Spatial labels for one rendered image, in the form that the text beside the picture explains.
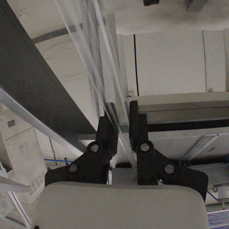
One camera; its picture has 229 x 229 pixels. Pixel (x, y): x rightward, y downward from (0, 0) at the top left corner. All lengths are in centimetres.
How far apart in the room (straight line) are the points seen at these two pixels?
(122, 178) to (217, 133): 22
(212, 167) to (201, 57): 179
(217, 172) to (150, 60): 167
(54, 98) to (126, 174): 24
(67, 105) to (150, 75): 172
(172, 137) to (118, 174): 19
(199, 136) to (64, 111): 18
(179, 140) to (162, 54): 175
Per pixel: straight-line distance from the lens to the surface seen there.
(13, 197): 112
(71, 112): 20
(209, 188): 51
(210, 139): 23
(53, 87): 17
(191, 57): 200
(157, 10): 65
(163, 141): 20
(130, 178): 33
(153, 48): 191
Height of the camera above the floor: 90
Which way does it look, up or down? 13 degrees up
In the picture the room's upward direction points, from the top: 174 degrees clockwise
